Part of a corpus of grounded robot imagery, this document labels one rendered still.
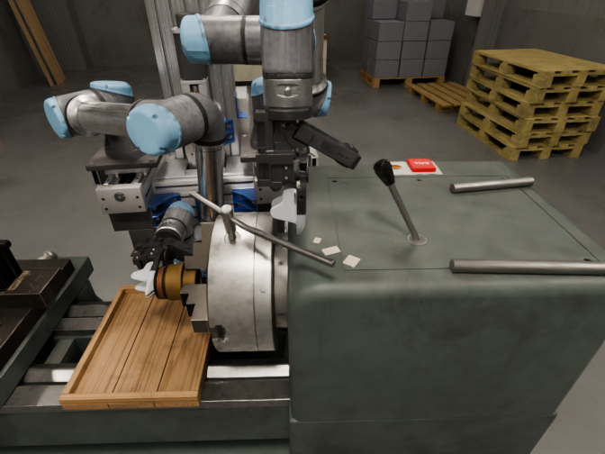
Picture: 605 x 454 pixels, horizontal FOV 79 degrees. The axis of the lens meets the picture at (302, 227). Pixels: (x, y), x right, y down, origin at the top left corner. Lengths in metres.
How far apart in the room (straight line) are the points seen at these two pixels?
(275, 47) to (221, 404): 0.75
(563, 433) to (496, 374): 1.34
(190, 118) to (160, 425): 0.74
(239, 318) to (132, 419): 0.43
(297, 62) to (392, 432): 0.80
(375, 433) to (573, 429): 1.38
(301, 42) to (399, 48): 6.75
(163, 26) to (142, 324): 0.94
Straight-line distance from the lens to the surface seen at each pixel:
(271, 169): 0.58
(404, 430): 0.98
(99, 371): 1.06
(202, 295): 0.83
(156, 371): 1.01
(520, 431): 1.10
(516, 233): 0.82
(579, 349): 0.89
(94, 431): 1.15
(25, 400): 1.12
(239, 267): 0.72
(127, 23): 9.87
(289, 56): 0.55
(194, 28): 0.69
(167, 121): 0.91
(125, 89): 1.34
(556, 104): 4.74
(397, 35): 7.26
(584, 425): 2.26
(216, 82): 1.45
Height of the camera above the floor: 1.66
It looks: 34 degrees down
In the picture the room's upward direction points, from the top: straight up
